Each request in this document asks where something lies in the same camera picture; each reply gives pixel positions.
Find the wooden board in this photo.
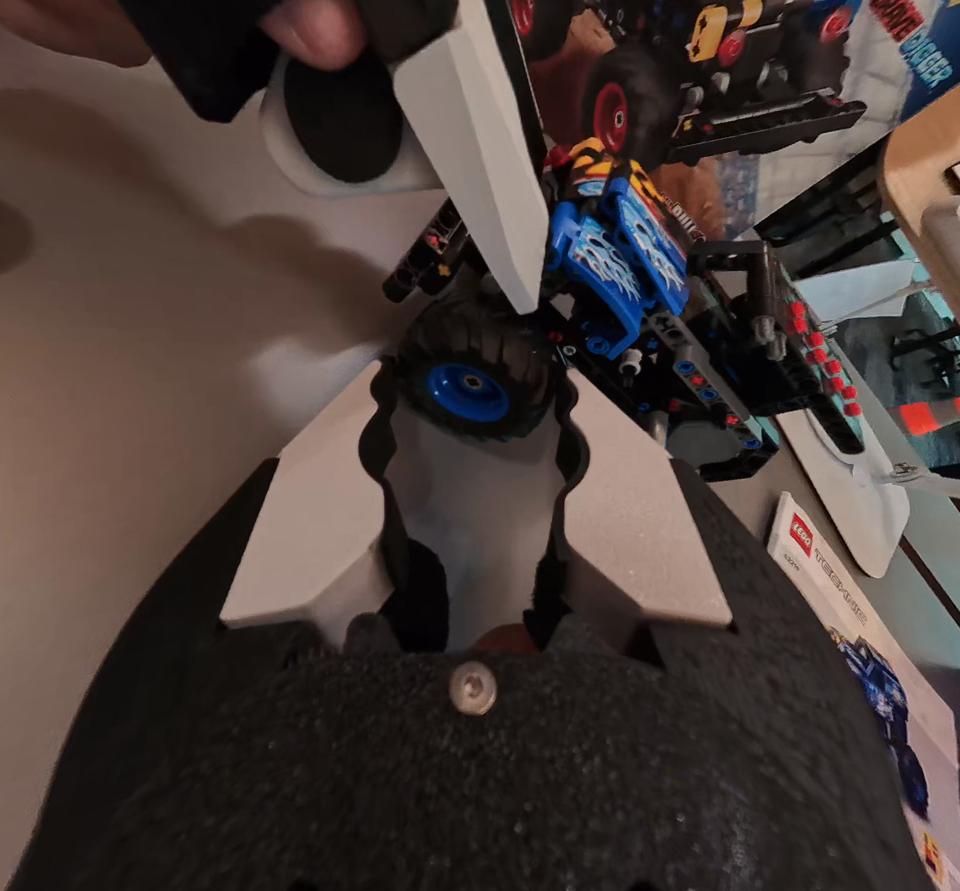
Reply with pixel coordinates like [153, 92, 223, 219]
[877, 107, 960, 277]

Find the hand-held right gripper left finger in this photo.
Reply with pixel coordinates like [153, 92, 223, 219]
[219, 358, 421, 652]

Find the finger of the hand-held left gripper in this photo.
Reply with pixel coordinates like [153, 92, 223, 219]
[392, 0, 554, 316]

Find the blue rim toy wheel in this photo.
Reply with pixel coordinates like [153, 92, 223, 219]
[396, 297, 562, 446]

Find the toy set box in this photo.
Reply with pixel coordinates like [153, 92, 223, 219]
[487, 0, 960, 247]

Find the toy brick truck model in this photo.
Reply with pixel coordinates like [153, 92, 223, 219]
[382, 137, 867, 483]

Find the instruction booklet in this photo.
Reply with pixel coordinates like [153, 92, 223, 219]
[765, 489, 954, 891]

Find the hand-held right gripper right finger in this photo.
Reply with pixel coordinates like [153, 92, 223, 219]
[525, 369, 734, 656]

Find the white stand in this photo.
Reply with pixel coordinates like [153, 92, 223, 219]
[776, 411, 912, 579]

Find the orange traffic cone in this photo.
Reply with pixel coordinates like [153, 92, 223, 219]
[897, 397, 960, 438]

